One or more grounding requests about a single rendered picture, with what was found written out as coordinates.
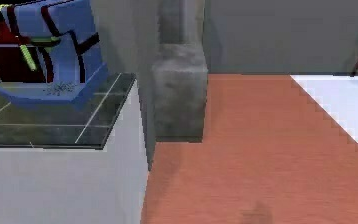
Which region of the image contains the grey bin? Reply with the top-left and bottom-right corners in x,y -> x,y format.
151,43 -> 209,144

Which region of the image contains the white counter with dark top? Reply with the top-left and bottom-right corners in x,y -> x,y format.
0,72 -> 151,224

